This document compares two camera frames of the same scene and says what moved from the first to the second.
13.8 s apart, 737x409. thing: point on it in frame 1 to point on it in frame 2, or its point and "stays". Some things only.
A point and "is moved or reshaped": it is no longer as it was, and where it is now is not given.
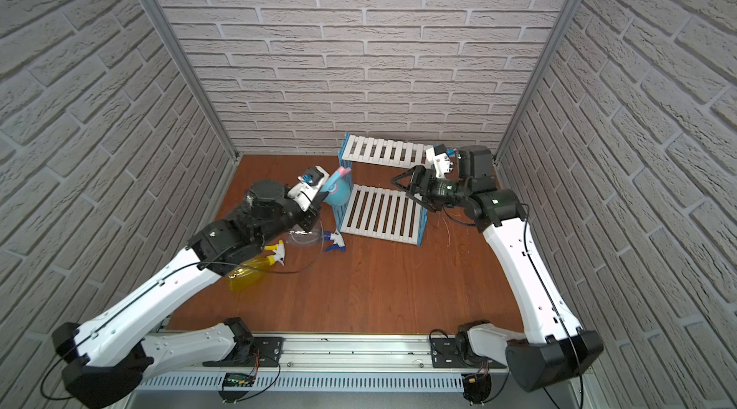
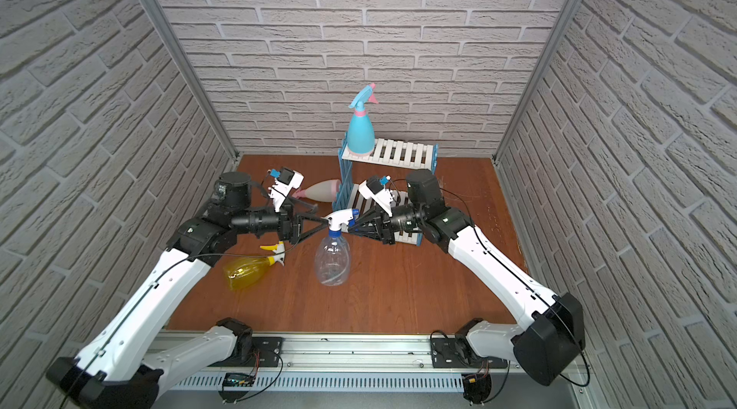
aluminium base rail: [407, 361] stays
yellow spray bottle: [248, 274] stays
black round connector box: [476, 387] stays
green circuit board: [238, 379] stays
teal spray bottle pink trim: [338, 185] to [361, 139]
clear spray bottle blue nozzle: [317, 235] is moved or reshaped
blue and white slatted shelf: [378, 212] stays
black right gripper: [417, 179] to [368, 228]
